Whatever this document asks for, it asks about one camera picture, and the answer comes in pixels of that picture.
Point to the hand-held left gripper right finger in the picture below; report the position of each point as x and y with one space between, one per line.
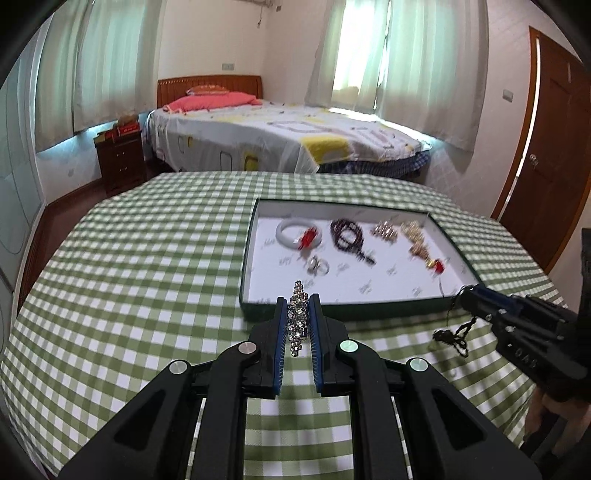
316 346

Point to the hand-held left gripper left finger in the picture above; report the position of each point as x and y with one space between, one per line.
279 346

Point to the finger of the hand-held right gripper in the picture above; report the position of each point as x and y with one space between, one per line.
501 301
475 304

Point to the gold charm with red knot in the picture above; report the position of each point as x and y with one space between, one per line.
437 266

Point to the dark green tray box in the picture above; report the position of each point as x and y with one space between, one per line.
360 311

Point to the pink flower brooch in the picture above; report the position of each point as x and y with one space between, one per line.
385 230

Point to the person's right hand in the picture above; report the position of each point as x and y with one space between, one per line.
538 410

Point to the pearl and gold cluster brooch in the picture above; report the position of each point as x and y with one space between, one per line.
412 229

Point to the white jade bangle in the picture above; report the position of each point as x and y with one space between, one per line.
284 235

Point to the brown wooden door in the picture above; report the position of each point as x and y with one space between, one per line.
549 161

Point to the green checked tablecloth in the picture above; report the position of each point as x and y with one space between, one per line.
138 277

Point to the blue plaid bed sheet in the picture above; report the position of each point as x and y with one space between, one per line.
397 166

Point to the patterned white bedspread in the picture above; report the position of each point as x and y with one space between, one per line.
258 134

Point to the pale green window curtain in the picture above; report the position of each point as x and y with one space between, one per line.
429 69
106 60

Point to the dark wooden nightstand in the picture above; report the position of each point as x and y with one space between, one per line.
122 161

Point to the pink pillow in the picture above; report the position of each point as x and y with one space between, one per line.
207 101

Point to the wooden headboard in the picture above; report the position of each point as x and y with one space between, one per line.
244 85

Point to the red box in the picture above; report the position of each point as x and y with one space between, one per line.
127 130

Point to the orange pillow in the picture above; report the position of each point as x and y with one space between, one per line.
207 89

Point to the brown teddy bear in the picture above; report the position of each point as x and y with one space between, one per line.
125 121

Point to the yellowish flat box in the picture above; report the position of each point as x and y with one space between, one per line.
104 137

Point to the frosted glass wardrobe door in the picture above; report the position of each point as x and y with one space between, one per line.
18 194

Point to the white light switch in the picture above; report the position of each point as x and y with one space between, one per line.
508 94

